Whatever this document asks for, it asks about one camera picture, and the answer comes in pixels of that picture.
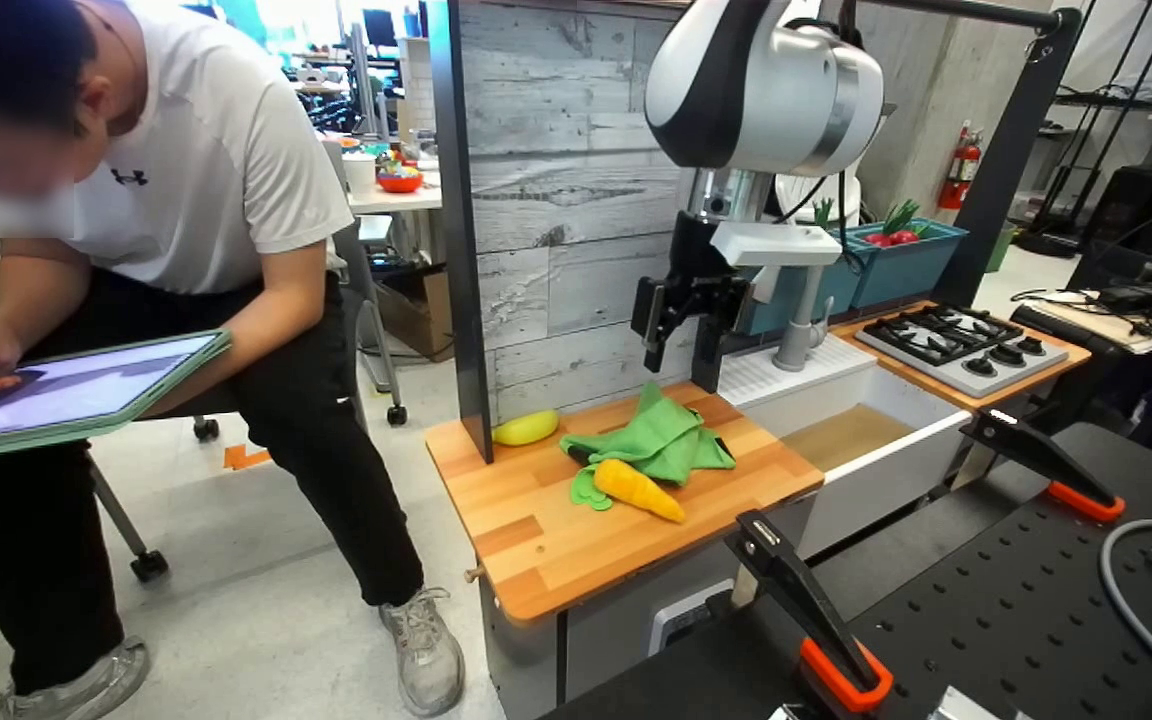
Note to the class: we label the white chair shell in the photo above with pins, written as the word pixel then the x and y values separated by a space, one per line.
pixel 798 197

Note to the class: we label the white toy sink basin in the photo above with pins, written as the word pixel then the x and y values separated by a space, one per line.
pixel 870 472

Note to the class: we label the tablet with green case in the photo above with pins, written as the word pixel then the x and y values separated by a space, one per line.
pixel 71 393

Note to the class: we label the black metal frame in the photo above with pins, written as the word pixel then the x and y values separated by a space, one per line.
pixel 1021 125

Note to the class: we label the thick black backsplash post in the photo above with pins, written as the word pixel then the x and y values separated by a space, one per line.
pixel 463 226

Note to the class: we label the wooden stove board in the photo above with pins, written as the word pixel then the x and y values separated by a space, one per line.
pixel 1070 359

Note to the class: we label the cardboard box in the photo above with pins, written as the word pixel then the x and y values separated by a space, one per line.
pixel 418 310

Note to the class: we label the black stool leg with caster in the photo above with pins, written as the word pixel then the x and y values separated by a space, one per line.
pixel 122 523

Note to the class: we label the toy gas stove top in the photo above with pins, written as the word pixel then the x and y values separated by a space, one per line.
pixel 962 349

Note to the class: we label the red and green toy vegetable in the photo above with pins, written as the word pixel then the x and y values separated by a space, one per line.
pixel 898 226

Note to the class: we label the black equipment stack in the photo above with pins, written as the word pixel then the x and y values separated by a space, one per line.
pixel 1136 243

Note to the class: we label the gray wood plank backsplash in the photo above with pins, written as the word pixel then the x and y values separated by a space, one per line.
pixel 563 243

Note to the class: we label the person in white shirt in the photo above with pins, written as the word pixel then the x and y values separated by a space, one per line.
pixel 217 161

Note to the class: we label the gray toy kitchen cabinet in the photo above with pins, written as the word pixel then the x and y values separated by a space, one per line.
pixel 600 624

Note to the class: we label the orange plush toy carrot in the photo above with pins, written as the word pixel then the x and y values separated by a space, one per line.
pixel 642 488

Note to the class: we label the red fire extinguisher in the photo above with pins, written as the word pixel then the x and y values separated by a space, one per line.
pixel 962 166

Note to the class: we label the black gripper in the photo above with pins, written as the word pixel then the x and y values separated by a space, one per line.
pixel 703 294

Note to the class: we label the gray toy faucet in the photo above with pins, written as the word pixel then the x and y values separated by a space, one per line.
pixel 805 325

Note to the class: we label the person left forearm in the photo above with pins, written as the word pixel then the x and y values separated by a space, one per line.
pixel 258 323

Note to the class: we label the green cloth towel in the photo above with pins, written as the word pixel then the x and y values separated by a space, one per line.
pixel 656 439

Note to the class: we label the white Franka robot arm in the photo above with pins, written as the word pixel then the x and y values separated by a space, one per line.
pixel 789 95

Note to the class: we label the white background table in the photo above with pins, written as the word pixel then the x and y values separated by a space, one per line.
pixel 399 203

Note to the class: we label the red bowl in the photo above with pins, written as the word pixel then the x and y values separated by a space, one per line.
pixel 401 180

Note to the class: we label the yellow toy banana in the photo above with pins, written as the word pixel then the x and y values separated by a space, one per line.
pixel 525 430

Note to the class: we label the person right forearm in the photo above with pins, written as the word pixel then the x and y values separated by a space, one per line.
pixel 37 287

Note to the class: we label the white cup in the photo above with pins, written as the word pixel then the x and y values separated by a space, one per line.
pixel 359 175

